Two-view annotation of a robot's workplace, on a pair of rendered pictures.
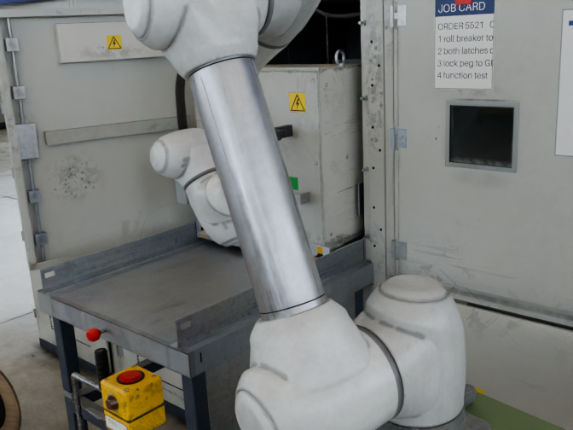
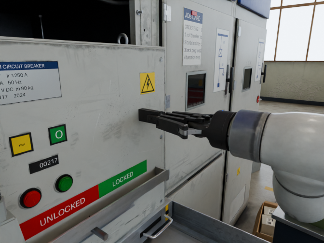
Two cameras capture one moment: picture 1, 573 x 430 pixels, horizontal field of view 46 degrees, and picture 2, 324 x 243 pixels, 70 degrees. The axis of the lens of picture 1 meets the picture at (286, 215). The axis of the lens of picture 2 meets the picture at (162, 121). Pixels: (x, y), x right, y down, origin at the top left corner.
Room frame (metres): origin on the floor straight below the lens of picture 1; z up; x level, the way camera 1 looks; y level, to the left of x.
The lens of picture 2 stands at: (1.80, 0.54, 1.36)
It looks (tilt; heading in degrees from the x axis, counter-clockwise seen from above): 15 degrees down; 265
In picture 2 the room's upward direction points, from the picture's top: straight up
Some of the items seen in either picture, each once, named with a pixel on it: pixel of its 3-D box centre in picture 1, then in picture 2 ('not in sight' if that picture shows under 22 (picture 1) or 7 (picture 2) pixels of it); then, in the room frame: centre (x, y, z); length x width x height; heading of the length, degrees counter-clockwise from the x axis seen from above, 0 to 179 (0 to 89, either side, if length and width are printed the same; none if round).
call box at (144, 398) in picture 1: (133, 402); not in sight; (1.10, 0.29, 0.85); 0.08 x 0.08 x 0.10; 48
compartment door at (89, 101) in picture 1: (116, 132); not in sight; (2.09, 0.51, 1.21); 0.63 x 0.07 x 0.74; 122
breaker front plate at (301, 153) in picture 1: (253, 156); (97, 165); (1.90, 0.08, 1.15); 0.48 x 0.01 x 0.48; 48
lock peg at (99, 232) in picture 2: not in sight; (96, 227); (1.90, 0.12, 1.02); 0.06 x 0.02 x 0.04; 138
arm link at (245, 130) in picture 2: not in sight; (249, 134); (1.61, 0.16, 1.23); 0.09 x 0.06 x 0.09; 48
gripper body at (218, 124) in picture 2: not in sight; (211, 128); (1.66, 0.11, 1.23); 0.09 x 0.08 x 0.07; 138
